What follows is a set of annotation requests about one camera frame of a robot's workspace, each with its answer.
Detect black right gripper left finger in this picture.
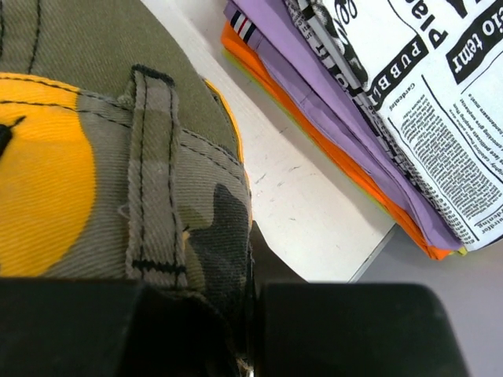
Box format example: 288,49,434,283
1,278,240,376

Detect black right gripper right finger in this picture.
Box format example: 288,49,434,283
255,283,470,376

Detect camouflage yellow green trousers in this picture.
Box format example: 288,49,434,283
1,1,254,376

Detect yellow-green folded trousers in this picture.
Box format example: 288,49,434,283
222,49,469,257

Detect orange folded trousers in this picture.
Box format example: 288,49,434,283
219,21,461,262

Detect newspaper print folded trousers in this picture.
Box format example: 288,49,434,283
299,1,502,251

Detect purple folded trousers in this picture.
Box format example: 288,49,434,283
222,1,463,260

